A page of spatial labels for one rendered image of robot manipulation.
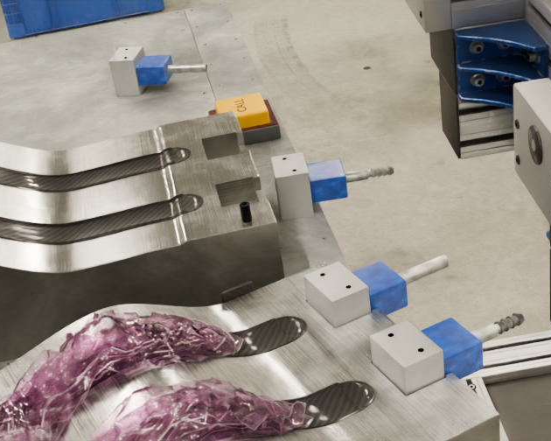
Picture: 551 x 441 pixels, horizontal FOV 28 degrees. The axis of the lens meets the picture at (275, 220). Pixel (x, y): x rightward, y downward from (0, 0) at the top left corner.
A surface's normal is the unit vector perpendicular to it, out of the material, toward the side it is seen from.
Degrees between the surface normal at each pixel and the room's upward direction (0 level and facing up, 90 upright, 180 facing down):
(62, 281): 90
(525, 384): 0
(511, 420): 0
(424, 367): 90
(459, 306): 0
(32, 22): 90
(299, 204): 90
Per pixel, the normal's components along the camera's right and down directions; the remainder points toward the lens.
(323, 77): -0.12, -0.85
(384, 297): 0.47, 0.40
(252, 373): 0.25, -0.91
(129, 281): 0.18, 0.48
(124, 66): -0.18, 0.53
